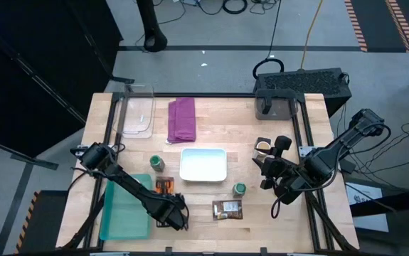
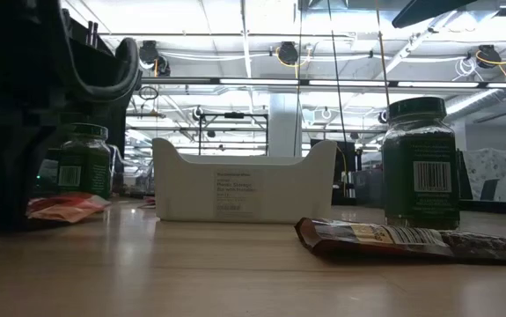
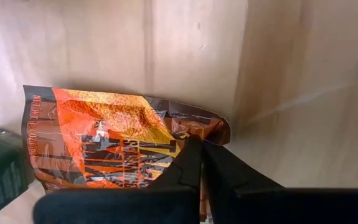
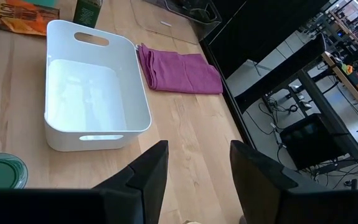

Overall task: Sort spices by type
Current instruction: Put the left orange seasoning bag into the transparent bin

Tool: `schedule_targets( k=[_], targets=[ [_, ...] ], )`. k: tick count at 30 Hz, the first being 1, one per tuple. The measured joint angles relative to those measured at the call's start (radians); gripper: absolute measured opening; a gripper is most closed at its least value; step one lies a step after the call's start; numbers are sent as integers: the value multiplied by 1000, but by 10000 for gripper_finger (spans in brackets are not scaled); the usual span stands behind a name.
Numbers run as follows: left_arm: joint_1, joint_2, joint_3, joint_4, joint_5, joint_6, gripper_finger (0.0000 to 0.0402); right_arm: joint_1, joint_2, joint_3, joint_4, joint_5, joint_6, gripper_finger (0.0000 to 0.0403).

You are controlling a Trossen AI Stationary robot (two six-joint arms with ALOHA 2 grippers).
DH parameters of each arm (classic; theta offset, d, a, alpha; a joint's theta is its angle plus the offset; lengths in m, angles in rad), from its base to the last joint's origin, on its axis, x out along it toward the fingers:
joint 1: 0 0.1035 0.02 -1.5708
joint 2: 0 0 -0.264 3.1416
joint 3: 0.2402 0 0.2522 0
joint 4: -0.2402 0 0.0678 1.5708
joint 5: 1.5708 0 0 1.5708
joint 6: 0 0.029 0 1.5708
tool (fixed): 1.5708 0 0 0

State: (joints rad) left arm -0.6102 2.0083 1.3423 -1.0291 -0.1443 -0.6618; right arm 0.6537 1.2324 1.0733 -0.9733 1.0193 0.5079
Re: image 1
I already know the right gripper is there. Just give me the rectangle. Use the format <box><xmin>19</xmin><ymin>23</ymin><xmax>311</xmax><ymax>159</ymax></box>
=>
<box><xmin>252</xmin><ymin>156</ymin><xmax>308</xmax><ymax>206</ymax></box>

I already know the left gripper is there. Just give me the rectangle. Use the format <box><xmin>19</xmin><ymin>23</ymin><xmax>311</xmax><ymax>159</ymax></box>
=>
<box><xmin>146</xmin><ymin>193</ymin><xmax>190</xmax><ymax>231</ymax></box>

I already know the beige lidded spice jar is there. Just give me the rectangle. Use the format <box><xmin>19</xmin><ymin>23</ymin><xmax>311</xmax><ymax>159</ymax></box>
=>
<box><xmin>255</xmin><ymin>141</ymin><xmax>272</xmax><ymax>160</ymax></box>

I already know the green lidded spice jar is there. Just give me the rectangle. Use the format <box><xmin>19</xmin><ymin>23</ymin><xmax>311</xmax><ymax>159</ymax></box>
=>
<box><xmin>232</xmin><ymin>182</ymin><xmax>248</xmax><ymax>198</ymax></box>
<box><xmin>149</xmin><ymin>154</ymin><xmax>166</xmax><ymax>173</ymax></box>

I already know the orange spice packet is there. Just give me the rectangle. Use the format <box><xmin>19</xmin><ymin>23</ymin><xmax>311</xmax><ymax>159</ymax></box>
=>
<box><xmin>154</xmin><ymin>176</ymin><xmax>176</xmax><ymax>195</ymax></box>

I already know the brown spice packet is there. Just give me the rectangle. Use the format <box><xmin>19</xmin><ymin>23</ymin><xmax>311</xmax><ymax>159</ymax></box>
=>
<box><xmin>211</xmin><ymin>199</ymin><xmax>244</xmax><ymax>221</ymax></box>

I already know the teal plastic bin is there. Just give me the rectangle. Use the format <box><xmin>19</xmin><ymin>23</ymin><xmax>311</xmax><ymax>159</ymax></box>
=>
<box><xmin>99</xmin><ymin>173</ymin><xmax>154</xmax><ymax>241</ymax></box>

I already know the white plastic storage bin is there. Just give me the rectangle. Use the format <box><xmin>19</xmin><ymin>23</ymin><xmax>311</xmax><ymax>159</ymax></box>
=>
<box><xmin>179</xmin><ymin>147</ymin><xmax>228</xmax><ymax>183</ymax></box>

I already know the grey plastic bin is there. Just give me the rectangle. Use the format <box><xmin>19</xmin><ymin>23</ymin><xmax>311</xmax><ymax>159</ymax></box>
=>
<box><xmin>255</xmin><ymin>88</ymin><xmax>299</xmax><ymax>121</ymax></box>

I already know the purple folded cloth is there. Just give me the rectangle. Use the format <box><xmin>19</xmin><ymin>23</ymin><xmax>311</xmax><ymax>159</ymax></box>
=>
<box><xmin>166</xmin><ymin>97</ymin><xmax>197</xmax><ymax>144</ymax></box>

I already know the black perforated computer case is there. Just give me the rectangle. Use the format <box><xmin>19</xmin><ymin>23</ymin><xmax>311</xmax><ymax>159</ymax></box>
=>
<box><xmin>253</xmin><ymin>68</ymin><xmax>353</xmax><ymax>117</ymax></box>

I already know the clear plastic bin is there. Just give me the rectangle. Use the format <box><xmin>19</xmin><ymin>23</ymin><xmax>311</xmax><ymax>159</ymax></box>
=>
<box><xmin>113</xmin><ymin>83</ymin><xmax>156</xmax><ymax>139</ymax></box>

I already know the black stand pole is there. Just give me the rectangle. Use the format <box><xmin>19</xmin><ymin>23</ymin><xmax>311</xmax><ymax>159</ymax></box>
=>
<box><xmin>135</xmin><ymin>0</ymin><xmax>169</xmax><ymax>53</ymax></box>

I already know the black curtain partition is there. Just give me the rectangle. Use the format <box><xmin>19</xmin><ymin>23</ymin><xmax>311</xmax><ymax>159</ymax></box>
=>
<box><xmin>0</xmin><ymin>0</ymin><xmax>124</xmax><ymax>159</ymax></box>

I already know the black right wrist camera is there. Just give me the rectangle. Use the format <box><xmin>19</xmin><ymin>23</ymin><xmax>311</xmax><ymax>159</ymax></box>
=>
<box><xmin>274</xmin><ymin>135</ymin><xmax>293</xmax><ymax>158</ymax></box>

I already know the black hanging cable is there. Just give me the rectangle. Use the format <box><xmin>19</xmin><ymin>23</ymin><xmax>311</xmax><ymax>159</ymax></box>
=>
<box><xmin>252</xmin><ymin>0</ymin><xmax>285</xmax><ymax>81</ymax></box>

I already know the yellow hanging cable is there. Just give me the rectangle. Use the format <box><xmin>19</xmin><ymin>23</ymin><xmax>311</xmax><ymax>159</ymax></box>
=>
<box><xmin>299</xmin><ymin>0</ymin><xmax>324</xmax><ymax>70</ymax></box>

